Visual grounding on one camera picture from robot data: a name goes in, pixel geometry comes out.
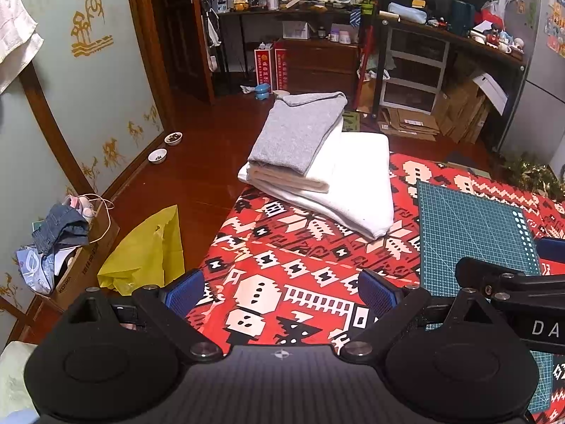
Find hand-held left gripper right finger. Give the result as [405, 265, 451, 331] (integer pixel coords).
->
[340, 269, 509, 362]

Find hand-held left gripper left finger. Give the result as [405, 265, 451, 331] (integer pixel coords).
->
[65, 269, 224, 362]

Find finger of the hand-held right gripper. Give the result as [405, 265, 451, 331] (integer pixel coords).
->
[535, 236, 565, 261]
[454, 256, 565, 306]

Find grey knit shirt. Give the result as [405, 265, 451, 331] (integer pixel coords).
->
[246, 91, 349, 176]

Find green cutting mat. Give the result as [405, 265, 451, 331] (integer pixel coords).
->
[416, 179, 555, 414]

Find yellow plastic bag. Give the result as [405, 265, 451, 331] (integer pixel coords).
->
[96, 204, 187, 298]

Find Christmas garland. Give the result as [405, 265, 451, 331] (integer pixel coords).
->
[502, 151, 565, 200]

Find red patterned blanket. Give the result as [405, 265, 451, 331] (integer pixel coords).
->
[185, 152, 565, 424]

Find open cardboard box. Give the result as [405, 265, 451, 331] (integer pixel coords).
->
[25, 193, 121, 313]

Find folded white cloth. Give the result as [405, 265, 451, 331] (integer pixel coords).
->
[238, 131, 395, 240]

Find silver refrigerator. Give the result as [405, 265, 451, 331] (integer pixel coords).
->
[495, 0, 565, 169]

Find blue jeans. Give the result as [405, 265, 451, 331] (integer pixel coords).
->
[31, 202, 92, 258]

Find folded cream cloth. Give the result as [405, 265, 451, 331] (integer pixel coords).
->
[238, 119, 344, 194]

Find crumpled clear plastic bag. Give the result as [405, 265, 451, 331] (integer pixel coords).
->
[16, 244, 59, 295]

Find pile of flat cardboard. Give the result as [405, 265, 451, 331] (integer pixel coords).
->
[434, 72, 492, 145]

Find flat cardboard sheet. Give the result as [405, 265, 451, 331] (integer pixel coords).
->
[376, 106, 442, 143]

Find white flat box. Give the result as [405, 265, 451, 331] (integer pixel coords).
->
[471, 72, 509, 116]

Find pale green cloth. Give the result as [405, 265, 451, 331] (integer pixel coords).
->
[0, 339, 41, 418]

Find white plastic drawer unit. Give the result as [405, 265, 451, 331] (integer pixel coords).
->
[379, 23, 452, 114]

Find cluster of small figurines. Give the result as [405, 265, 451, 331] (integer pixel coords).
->
[467, 21, 527, 57]

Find mint glass sliding door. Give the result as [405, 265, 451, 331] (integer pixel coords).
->
[0, 0, 178, 319]

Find black shelf unit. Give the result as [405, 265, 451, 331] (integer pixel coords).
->
[372, 8, 529, 143]
[200, 0, 381, 99]

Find colourful fridge stickers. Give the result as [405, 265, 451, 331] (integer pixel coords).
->
[544, 0, 565, 59]

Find dark wooden dresser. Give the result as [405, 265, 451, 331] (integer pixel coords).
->
[281, 38, 361, 99]

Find red labelled box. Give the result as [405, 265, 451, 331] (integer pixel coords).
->
[274, 47, 291, 94]
[253, 48, 277, 90]

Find dark teal speaker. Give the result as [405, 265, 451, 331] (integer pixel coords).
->
[449, 0, 477, 37]

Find white face mask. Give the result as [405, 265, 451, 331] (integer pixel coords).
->
[204, 8, 222, 72]

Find light blue pouch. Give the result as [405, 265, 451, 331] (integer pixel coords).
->
[387, 1, 429, 26]

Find white carton box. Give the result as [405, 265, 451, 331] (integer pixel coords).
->
[281, 20, 313, 41]

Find white hanging towel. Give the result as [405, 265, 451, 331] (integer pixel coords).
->
[0, 0, 46, 96]

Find white cable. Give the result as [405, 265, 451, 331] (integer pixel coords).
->
[65, 193, 116, 245]

